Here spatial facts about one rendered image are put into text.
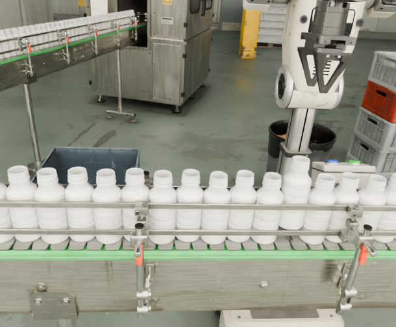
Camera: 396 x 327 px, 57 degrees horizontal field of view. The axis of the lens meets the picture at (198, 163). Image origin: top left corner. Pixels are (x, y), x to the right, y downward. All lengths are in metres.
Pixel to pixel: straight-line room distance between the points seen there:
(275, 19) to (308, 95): 8.84
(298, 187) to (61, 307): 0.59
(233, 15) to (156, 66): 8.55
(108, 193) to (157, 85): 3.80
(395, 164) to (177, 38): 2.61
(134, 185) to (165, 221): 0.10
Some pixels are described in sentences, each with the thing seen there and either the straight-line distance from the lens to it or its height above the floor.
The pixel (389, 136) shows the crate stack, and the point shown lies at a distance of 3.05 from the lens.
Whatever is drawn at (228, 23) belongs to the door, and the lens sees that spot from 12.82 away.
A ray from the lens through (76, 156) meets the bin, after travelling 1.41.
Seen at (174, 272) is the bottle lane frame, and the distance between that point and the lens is 0.84.
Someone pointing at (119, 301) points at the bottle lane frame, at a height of 0.86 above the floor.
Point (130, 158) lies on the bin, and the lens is 1.38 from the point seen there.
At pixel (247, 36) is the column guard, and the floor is 0.48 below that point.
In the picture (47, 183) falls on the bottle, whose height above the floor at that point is 1.15.
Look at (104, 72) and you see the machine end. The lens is 4.76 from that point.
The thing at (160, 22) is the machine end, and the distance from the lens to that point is 4.37.
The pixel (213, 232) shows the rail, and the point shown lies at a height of 1.04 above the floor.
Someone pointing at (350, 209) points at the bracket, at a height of 1.11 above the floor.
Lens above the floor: 1.53
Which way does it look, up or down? 27 degrees down
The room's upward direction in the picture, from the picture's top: 4 degrees clockwise
